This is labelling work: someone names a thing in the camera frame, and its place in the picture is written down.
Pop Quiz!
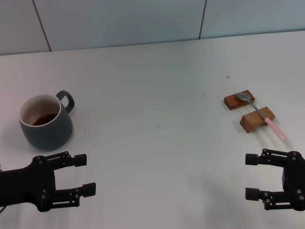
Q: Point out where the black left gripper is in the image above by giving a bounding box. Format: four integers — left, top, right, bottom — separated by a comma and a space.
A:
0, 151, 96, 212

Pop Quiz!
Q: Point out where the dark flat wooden block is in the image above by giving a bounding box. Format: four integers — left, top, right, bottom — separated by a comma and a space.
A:
223, 90, 256, 111

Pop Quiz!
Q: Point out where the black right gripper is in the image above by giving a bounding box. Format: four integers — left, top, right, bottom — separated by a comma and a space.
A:
245, 148, 305, 211

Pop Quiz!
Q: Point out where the pink handled metal spoon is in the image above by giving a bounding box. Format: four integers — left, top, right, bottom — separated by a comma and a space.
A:
235, 92, 288, 141

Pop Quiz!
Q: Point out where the light notched wooden block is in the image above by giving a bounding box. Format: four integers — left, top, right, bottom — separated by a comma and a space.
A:
239, 106, 276, 133

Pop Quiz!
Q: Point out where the grey ceramic mug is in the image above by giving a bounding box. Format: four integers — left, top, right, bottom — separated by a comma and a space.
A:
18, 90, 75, 151

